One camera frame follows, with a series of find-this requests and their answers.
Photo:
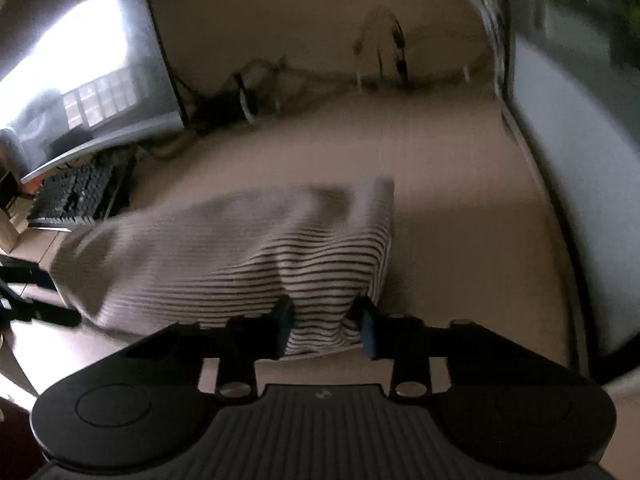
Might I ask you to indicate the white computer case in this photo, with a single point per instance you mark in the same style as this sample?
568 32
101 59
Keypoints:
575 160

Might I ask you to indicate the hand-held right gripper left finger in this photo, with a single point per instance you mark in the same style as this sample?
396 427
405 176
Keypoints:
284 321

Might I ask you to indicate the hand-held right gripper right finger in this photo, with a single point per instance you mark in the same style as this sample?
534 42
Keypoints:
369 331

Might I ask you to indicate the beige striped knit sweater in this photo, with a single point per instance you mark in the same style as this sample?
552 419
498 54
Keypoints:
225 250

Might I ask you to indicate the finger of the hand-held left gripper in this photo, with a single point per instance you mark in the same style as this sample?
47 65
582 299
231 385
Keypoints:
40 312
35 276

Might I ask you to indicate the black keyboard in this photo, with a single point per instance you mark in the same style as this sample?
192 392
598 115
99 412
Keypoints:
70 195

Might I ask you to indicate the white open box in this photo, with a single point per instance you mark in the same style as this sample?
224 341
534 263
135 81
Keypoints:
10 230

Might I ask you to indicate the black computer monitor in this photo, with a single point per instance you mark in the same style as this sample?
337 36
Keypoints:
140 35

